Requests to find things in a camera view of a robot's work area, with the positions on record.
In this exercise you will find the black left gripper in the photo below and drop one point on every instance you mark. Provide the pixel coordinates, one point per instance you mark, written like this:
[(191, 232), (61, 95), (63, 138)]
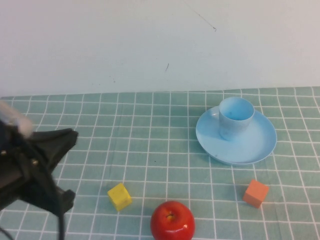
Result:
[(17, 175)]

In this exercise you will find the light blue plastic cup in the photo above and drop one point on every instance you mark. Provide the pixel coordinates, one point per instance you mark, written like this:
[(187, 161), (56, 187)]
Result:
[(235, 125)]

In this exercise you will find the light blue round plate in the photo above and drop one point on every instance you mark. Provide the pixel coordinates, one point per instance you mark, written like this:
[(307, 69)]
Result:
[(252, 147)]

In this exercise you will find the yellow cube block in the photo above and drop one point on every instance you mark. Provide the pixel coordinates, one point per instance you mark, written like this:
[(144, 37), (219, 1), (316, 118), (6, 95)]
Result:
[(120, 196)]

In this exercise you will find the green white checkered tablecloth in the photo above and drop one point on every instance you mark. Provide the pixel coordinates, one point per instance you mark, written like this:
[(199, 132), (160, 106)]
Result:
[(150, 130)]

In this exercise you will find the red apple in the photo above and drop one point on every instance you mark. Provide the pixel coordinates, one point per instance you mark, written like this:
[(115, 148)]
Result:
[(172, 225)]

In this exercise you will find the orange cube block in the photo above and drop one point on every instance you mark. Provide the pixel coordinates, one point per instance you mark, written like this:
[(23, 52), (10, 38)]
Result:
[(255, 193)]

